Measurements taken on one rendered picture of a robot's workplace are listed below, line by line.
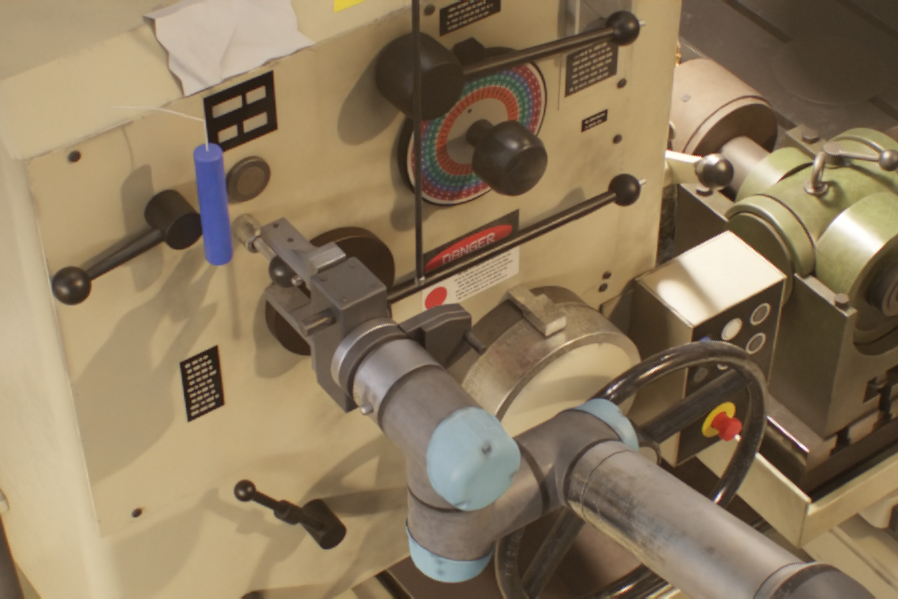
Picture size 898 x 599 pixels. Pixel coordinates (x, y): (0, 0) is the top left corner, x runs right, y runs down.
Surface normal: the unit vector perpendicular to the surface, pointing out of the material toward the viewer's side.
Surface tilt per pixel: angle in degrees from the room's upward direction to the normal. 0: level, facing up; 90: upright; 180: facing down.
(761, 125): 90
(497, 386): 46
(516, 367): 31
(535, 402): 67
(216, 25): 62
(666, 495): 18
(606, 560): 0
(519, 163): 74
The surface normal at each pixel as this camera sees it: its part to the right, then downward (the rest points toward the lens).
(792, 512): -0.81, 0.40
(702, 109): -0.33, -0.50
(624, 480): -0.50, -0.63
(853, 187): 0.17, -0.54
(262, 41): 0.40, 0.33
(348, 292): 0.00, -0.73
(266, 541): 0.58, 0.55
